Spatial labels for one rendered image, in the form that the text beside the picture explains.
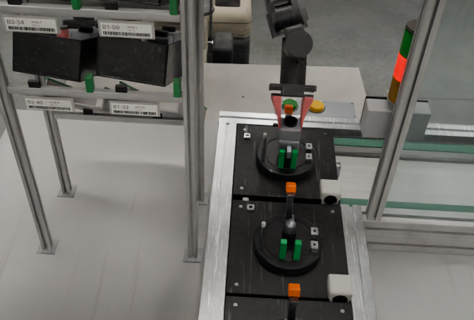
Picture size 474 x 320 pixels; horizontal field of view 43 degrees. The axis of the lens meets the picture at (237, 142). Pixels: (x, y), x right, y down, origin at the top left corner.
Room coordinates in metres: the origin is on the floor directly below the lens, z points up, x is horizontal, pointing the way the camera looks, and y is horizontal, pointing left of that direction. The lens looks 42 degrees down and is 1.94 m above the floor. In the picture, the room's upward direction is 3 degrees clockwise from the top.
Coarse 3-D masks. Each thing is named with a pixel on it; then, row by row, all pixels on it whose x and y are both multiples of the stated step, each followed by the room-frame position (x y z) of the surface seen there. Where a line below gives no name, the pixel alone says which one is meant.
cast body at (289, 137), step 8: (288, 120) 1.02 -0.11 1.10; (296, 120) 1.02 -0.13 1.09; (288, 128) 1.00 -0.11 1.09; (296, 128) 1.00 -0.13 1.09; (280, 136) 0.99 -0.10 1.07; (288, 136) 0.99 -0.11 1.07; (296, 136) 0.99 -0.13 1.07; (280, 144) 0.99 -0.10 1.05; (288, 144) 0.99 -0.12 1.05; (296, 144) 0.99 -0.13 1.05; (288, 152) 0.97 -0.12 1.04
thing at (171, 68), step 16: (112, 48) 0.88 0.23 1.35; (128, 48) 0.88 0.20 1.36; (144, 48) 0.87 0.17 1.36; (160, 48) 0.87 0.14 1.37; (176, 48) 0.91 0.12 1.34; (96, 64) 0.87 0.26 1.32; (112, 64) 0.87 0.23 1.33; (128, 64) 0.86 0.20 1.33; (144, 64) 0.86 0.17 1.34; (160, 64) 0.86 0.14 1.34; (176, 64) 0.91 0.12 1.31; (128, 80) 0.85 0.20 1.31; (144, 80) 0.85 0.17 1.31; (160, 80) 0.85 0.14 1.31
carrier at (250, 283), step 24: (240, 216) 0.84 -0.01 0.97; (264, 216) 0.84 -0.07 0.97; (312, 216) 0.85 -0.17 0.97; (336, 216) 0.85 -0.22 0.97; (240, 240) 0.77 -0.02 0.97; (264, 240) 0.76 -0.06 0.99; (288, 240) 0.75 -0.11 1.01; (312, 240) 0.77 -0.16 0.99; (336, 240) 0.78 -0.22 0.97; (240, 264) 0.71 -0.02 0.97; (264, 264) 0.71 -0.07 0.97; (288, 264) 0.70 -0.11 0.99; (312, 264) 0.71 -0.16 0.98; (336, 264) 0.72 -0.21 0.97; (240, 288) 0.66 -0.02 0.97; (264, 288) 0.66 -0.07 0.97; (312, 288) 0.66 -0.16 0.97; (336, 288) 0.65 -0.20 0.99
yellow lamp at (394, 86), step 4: (392, 80) 0.90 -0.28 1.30; (396, 80) 0.89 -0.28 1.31; (392, 84) 0.89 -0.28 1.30; (396, 84) 0.88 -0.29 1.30; (392, 88) 0.89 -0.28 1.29; (396, 88) 0.88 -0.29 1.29; (392, 92) 0.89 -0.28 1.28; (396, 92) 0.88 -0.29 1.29; (388, 96) 0.90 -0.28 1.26; (392, 96) 0.88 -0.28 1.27; (396, 96) 0.88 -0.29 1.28; (392, 100) 0.88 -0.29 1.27
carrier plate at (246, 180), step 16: (240, 128) 1.12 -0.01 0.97; (256, 128) 1.13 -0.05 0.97; (272, 128) 1.13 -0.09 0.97; (304, 128) 1.13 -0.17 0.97; (240, 144) 1.06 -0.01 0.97; (256, 144) 1.07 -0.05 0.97; (320, 144) 1.08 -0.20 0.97; (240, 160) 1.01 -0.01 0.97; (320, 160) 1.02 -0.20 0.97; (240, 176) 0.96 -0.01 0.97; (256, 176) 0.96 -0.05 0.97; (320, 176) 0.97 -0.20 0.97; (336, 176) 0.97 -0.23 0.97; (240, 192) 0.91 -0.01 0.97; (256, 192) 0.91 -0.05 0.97; (272, 192) 0.91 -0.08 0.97; (304, 192) 0.91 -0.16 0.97
